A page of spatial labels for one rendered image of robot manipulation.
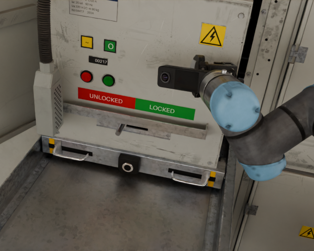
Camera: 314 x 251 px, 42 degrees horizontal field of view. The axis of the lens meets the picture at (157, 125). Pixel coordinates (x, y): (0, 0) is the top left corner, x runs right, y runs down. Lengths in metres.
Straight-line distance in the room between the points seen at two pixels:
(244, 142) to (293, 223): 0.92
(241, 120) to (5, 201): 0.70
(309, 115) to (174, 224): 0.51
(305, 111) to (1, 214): 0.77
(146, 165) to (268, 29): 0.52
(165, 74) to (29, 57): 0.62
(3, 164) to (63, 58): 0.75
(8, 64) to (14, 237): 0.52
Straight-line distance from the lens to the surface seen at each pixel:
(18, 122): 1.44
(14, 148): 1.68
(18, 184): 1.20
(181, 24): 0.99
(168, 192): 1.19
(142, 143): 1.16
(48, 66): 1.03
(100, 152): 1.21
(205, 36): 0.99
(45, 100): 1.05
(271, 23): 1.24
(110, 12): 1.02
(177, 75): 0.85
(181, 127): 1.06
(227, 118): 0.67
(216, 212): 1.15
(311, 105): 0.76
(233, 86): 0.68
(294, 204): 1.55
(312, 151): 1.42
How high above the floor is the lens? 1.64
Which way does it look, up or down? 33 degrees down
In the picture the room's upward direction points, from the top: 7 degrees clockwise
